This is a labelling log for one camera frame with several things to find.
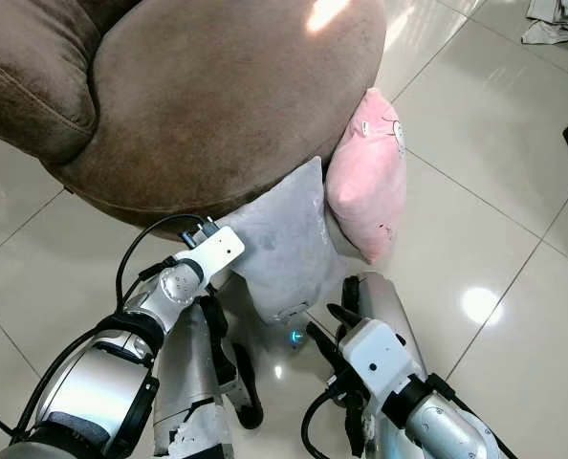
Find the crumpled grey cloth pile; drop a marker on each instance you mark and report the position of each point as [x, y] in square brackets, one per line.
[561, 29]

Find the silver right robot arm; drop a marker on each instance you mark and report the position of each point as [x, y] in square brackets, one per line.
[447, 430]

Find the grey plush pillow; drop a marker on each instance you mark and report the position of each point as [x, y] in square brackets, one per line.
[284, 239]

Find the brown suede sofa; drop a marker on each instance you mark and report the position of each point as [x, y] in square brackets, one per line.
[217, 96]

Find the silver left robot leg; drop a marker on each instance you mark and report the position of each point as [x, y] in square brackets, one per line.
[184, 373]

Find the silver right robot leg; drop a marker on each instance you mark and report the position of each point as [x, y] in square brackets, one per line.
[389, 301]

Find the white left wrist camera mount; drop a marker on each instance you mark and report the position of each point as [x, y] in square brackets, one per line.
[217, 251]

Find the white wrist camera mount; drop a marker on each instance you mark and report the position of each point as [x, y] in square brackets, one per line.
[217, 251]
[375, 356]

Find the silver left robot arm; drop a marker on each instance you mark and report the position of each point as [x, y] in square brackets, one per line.
[83, 382]

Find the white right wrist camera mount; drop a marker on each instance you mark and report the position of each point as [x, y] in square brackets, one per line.
[375, 356]

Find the pink plush pillow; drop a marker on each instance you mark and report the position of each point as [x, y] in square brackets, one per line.
[365, 182]

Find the silver robot leg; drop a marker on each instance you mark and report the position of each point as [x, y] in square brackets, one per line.
[389, 301]
[184, 373]

